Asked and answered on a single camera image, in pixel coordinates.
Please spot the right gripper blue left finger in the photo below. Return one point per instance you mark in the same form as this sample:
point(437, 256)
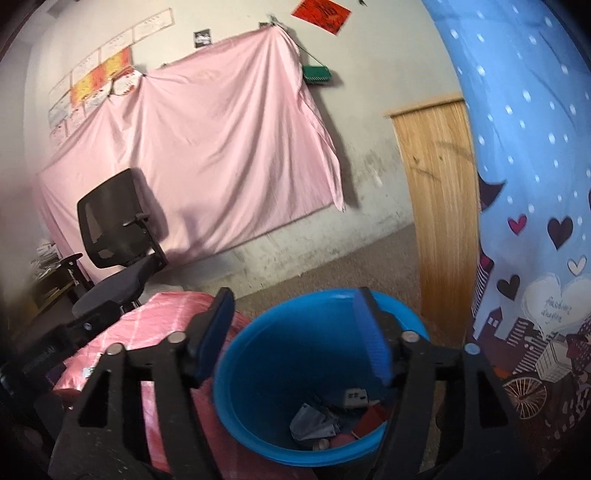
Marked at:
point(197, 348)

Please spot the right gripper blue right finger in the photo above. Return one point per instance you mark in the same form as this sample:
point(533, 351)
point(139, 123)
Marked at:
point(399, 356)

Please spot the grey newspaper bag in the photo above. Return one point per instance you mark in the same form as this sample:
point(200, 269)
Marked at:
point(314, 423)

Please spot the red paper cup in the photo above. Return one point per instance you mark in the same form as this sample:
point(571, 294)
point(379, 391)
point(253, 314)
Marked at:
point(376, 415)

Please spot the wooden desk shelf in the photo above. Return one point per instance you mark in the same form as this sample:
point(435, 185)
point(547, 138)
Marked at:
point(45, 291)

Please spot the pink checkered table cloth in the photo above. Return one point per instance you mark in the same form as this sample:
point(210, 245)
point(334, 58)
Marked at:
point(104, 436)

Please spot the blue plastic bucket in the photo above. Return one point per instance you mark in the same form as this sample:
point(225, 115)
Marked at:
point(301, 351)

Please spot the stack of books papers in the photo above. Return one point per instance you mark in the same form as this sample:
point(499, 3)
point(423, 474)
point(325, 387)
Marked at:
point(46, 257)

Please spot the black office chair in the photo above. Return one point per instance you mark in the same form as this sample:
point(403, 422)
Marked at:
point(115, 232)

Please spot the wooden cabinet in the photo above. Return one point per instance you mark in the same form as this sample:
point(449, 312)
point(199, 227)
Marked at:
point(436, 148)

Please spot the green hanging basket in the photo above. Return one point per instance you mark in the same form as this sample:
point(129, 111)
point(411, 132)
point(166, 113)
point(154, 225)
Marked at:
point(316, 75)

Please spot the small dark photo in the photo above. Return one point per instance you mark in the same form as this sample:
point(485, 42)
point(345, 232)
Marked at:
point(202, 38)

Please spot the blue cartoon curtain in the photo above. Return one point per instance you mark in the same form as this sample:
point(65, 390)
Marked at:
point(524, 71)

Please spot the pink wall sheet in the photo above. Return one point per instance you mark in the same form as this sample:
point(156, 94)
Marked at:
point(227, 142)

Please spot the wall certificates group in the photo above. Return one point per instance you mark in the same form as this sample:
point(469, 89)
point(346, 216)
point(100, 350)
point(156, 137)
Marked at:
point(92, 80)

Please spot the red diamond wall poster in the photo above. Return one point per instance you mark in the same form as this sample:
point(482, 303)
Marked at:
point(324, 14)

